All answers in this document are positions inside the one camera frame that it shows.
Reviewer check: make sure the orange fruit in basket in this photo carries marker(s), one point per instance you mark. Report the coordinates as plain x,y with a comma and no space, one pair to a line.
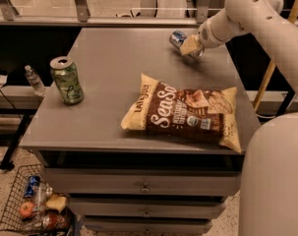
26,209

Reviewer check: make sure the black wire basket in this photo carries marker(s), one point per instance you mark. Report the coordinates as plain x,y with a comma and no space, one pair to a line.
11,219

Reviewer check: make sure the green soda can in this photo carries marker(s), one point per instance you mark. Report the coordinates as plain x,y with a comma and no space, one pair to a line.
65,76

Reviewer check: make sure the yellow sponge in basket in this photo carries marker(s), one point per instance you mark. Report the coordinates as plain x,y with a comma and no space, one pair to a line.
57,203

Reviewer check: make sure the blue can in basket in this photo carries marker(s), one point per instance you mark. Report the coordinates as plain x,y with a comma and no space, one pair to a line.
31,186

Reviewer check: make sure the clear bottle in basket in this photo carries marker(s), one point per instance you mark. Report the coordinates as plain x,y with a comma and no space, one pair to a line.
41,195

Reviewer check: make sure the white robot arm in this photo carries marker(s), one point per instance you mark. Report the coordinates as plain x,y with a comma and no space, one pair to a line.
269,182

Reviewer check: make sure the clear plastic water bottle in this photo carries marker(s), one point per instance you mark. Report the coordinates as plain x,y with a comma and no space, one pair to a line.
35,81

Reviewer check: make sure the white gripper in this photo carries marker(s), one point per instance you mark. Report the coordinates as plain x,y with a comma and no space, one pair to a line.
208,35

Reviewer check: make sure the silver blue redbull can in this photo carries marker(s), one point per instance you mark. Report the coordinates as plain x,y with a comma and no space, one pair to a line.
177,39

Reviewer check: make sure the grey side bench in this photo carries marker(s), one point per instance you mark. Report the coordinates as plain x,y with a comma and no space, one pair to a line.
18,104

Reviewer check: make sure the brown yellow chip bag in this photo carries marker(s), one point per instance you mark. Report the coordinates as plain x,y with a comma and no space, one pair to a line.
201,115

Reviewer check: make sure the red can in basket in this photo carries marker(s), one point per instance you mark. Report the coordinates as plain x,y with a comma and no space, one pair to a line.
52,221

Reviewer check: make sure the grey drawer cabinet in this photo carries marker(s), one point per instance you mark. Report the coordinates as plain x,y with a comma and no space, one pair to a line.
157,144

